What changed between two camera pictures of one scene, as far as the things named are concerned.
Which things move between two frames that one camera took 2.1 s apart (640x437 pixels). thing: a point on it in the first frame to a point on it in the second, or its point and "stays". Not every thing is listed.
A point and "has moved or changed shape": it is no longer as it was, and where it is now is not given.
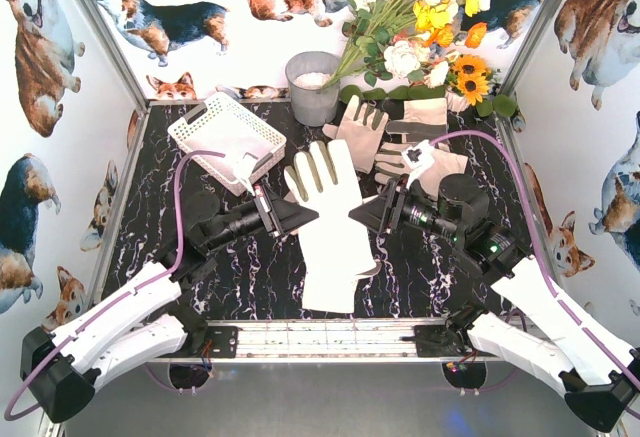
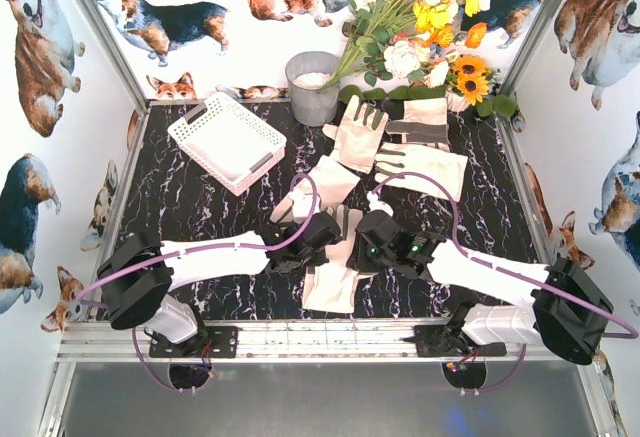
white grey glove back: [425, 120] stays
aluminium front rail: [323, 341] stays
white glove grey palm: [334, 246] has moved or changed shape
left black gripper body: [272, 213] to [298, 255]
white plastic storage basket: [218, 123] stays
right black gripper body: [392, 209] to [361, 255]
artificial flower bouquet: [405, 19] stays
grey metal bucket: [311, 105] stays
